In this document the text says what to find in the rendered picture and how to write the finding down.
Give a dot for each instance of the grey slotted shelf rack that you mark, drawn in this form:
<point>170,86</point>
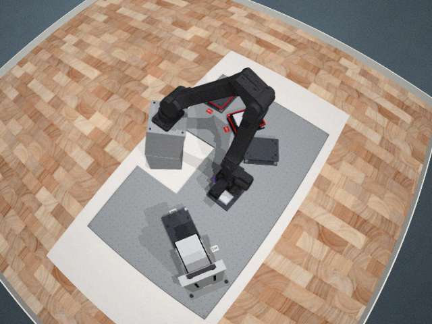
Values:
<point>204,281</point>

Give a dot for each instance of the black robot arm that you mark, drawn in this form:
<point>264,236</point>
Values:
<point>257,97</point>

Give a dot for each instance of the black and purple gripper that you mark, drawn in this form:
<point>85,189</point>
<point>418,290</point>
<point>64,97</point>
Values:
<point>234,191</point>

